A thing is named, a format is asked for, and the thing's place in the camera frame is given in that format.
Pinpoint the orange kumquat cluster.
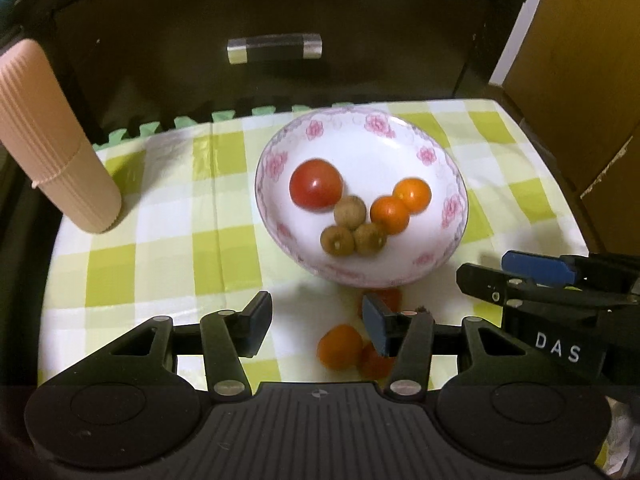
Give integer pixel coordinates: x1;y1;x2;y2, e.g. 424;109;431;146
317;324;363;370
393;178;432;214

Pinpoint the green foam mat edge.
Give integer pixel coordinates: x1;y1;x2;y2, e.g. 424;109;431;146
92;102;356;151

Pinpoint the dark wooden cabinet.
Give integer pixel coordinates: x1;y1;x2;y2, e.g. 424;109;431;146
1;0;526;142

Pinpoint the red cherry tomato top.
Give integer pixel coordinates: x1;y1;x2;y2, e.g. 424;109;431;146
368;287;404;312

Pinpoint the chrome drawer handle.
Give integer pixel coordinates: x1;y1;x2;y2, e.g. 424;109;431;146
227;34;323;65

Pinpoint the large red tomato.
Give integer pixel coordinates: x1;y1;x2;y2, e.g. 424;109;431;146
288;158;343;210

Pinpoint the white floral plate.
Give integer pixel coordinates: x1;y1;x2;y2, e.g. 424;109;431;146
255;106;469;288

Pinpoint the brown cardboard box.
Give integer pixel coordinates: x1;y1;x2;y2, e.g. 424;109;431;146
503;0;639;255

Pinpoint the pink ribbed cylinder container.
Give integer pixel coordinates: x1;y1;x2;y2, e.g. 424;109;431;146
1;39;122;234

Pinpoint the brown longan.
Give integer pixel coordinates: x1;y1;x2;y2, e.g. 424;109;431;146
320;226;355;257
352;222;387;257
333;195;368;231

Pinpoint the green checked tablecloth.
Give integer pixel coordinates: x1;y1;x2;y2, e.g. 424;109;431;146
38;100;587;387

